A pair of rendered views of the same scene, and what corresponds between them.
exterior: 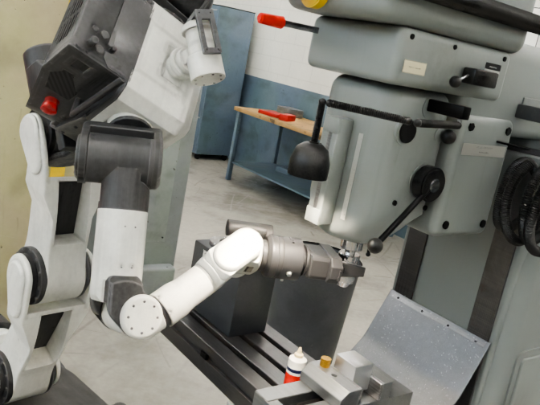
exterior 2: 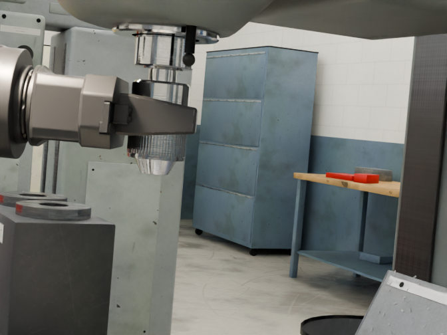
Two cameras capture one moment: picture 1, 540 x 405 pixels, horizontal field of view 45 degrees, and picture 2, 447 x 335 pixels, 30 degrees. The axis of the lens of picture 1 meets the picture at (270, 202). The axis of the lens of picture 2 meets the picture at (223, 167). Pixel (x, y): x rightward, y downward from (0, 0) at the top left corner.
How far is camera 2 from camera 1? 0.88 m
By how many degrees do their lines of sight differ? 17
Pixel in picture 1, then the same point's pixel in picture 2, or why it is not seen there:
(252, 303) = (59, 306)
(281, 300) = not seen: outside the picture
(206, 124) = (263, 207)
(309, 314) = not seen: outside the picture
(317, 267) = (51, 102)
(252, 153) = (330, 242)
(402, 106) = not seen: outside the picture
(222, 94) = (282, 163)
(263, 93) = (337, 157)
